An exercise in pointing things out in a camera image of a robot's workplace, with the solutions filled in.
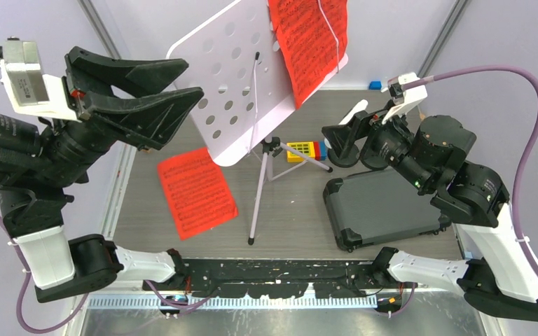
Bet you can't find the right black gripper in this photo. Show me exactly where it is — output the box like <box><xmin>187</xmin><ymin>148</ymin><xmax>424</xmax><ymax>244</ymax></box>
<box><xmin>320</xmin><ymin>99</ymin><xmax>433</xmax><ymax>191</ymax></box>

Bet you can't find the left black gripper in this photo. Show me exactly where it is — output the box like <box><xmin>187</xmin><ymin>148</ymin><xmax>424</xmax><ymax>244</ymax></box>
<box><xmin>27</xmin><ymin>48</ymin><xmax>200</xmax><ymax>189</ymax></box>

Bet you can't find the red sheet music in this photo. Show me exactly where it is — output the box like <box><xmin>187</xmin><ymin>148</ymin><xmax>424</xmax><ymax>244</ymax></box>
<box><xmin>157</xmin><ymin>147</ymin><xmax>239</xmax><ymax>241</ymax></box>
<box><xmin>268</xmin><ymin>0</ymin><xmax>348</xmax><ymax>109</ymax></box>

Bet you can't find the white music stand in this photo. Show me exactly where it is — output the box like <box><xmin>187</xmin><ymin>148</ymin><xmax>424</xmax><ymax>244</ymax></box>
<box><xmin>165</xmin><ymin>0</ymin><xmax>350</xmax><ymax>246</ymax></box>

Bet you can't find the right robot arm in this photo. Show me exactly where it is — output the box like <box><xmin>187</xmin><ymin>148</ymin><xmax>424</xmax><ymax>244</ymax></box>
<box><xmin>322</xmin><ymin>111</ymin><xmax>538</xmax><ymax>322</ymax></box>

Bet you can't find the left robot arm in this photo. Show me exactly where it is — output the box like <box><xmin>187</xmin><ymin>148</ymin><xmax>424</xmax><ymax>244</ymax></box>
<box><xmin>0</xmin><ymin>39</ymin><xmax>204</xmax><ymax>303</ymax></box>

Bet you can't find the left black mic stand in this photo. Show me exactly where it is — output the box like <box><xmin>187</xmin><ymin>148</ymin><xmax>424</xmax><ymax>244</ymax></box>
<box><xmin>324</xmin><ymin>139</ymin><xmax>360</xmax><ymax>168</ymax></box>

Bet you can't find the yellow red blue toy block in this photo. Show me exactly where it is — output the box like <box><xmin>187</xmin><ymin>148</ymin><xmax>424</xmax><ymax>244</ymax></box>
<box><xmin>287</xmin><ymin>141</ymin><xmax>327</xmax><ymax>163</ymax></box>

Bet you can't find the white toy microphone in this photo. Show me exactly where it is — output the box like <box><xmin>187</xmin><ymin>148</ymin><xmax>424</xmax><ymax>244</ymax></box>
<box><xmin>339</xmin><ymin>99</ymin><xmax>368</xmax><ymax>125</ymax></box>

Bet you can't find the small blue block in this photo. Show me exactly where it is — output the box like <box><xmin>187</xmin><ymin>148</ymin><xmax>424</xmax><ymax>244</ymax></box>
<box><xmin>368</xmin><ymin>80</ymin><xmax>382</xmax><ymax>90</ymax></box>

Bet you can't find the black carrying case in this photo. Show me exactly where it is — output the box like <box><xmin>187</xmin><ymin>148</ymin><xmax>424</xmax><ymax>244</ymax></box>
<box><xmin>323</xmin><ymin>169</ymin><xmax>451</xmax><ymax>253</ymax></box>

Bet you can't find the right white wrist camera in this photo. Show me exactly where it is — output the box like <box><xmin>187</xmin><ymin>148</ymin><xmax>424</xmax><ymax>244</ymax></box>
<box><xmin>382</xmin><ymin>72</ymin><xmax>427</xmax><ymax>125</ymax></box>

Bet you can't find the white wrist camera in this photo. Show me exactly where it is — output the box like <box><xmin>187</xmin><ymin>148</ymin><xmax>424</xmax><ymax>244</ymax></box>
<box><xmin>382</xmin><ymin>72</ymin><xmax>427</xmax><ymax>125</ymax></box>
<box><xmin>0</xmin><ymin>39</ymin><xmax>78</xmax><ymax>121</ymax></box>

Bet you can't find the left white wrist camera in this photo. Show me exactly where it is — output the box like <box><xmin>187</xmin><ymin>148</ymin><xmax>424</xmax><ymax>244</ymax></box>
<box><xmin>0</xmin><ymin>39</ymin><xmax>78</xmax><ymax>121</ymax></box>

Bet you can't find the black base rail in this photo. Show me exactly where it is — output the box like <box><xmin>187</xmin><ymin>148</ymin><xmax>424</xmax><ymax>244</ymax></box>
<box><xmin>88</xmin><ymin>257</ymin><xmax>465</xmax><ymax>311</ymax></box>

